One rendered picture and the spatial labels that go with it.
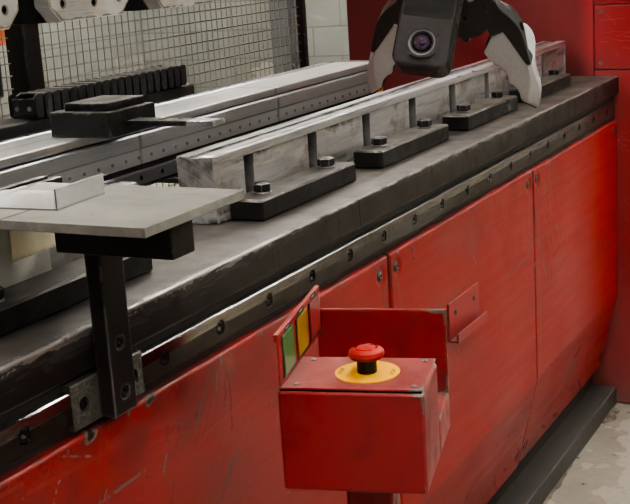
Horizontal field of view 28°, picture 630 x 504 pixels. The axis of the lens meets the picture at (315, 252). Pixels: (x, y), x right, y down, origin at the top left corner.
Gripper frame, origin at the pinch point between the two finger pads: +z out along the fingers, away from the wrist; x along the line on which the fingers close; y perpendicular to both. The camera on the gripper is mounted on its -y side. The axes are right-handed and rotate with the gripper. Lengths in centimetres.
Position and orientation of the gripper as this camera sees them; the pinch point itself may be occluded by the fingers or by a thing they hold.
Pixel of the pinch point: (452, 106)
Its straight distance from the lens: 114.1
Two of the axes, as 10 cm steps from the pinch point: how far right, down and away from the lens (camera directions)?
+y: 2.5, -7.4, 6.2
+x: -9.6, -1.2, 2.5
